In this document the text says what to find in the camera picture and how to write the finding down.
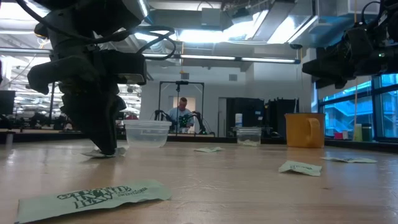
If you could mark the long ceiling light strip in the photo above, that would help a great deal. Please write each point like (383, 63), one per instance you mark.
(217, 57)

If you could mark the white bottle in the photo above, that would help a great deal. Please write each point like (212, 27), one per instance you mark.
(238, 119)

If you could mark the white sweetener packet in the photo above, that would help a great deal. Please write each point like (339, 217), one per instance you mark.
(249, 143)

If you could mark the large clear plastic container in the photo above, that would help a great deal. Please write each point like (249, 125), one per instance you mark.
(146, 137)

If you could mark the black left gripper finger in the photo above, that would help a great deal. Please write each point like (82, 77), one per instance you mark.
(90, 118)
(120, 104)

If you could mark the light green cup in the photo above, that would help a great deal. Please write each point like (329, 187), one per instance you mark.
(358, 133)

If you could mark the red object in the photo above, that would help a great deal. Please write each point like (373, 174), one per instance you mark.
(132, 117)

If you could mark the pale green stevia packet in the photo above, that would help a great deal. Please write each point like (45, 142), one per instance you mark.
(93, 197)
(208, 150)
(300, 168)

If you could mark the small black object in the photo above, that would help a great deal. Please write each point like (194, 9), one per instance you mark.
(275, 134)

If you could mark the black gantry frame stand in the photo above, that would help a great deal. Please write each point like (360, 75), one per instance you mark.
(51, 102)
(182, 82)

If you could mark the black monitor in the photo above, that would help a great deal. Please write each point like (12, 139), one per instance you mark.
(7, 102)

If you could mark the yellow mug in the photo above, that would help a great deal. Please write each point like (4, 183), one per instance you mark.
(298, 130)

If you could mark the black equipment rack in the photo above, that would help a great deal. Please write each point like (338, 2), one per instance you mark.
(280, 115)

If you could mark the white truvia packet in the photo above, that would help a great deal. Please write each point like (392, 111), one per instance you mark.
(351, 160)
(121, 151)

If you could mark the person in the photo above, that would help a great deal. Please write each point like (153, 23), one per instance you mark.
(180, 116)

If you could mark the black background robot arm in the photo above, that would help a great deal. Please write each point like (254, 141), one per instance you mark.
(38, 119)
(199, 118)
(160, 115)

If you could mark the small red box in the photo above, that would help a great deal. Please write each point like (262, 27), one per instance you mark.
(338, 136)

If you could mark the black dome camera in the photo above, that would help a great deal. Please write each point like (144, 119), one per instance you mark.
(296, 46)

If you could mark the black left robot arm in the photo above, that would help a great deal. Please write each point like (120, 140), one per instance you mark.
(93, 18)

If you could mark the grey electrical box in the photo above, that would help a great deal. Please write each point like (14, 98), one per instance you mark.
(211, 17)

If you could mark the dark green cup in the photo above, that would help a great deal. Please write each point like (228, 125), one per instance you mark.
(367, 133)

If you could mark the small clear plastic container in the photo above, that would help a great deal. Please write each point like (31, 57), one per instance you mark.
(248, 135)

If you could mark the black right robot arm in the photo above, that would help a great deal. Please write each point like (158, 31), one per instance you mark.
(391, 28)

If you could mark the silver ventilation duct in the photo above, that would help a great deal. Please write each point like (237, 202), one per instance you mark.
(280, 21)

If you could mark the small white box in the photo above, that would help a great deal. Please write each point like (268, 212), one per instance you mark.
(345, 135)

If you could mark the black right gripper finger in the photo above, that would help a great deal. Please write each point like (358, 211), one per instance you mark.
(332, 82)
(329, 68)

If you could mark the black cabinet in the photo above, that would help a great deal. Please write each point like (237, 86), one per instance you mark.
(252, 109)

